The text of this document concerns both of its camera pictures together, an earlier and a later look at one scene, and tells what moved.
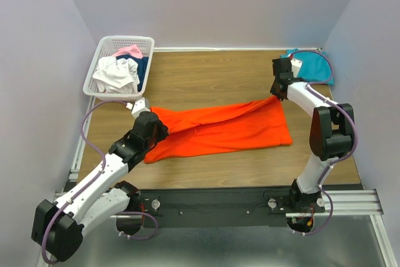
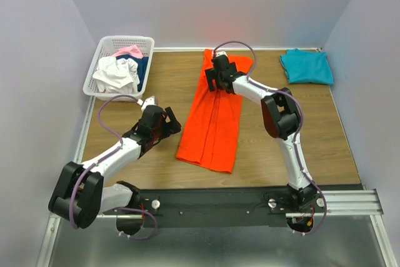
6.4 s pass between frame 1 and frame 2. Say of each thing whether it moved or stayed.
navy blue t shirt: stayed
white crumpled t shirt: stayed
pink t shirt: stayed
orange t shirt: moved
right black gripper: moved
